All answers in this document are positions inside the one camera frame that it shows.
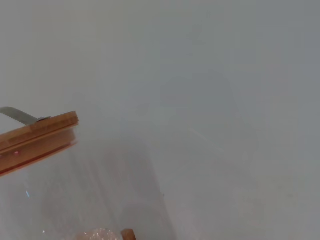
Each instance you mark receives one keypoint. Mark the glass water dispenser jar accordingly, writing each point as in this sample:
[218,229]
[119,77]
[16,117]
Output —
[75,200]

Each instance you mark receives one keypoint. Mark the wooden dispenser stand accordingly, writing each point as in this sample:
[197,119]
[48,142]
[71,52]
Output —
[128,235]

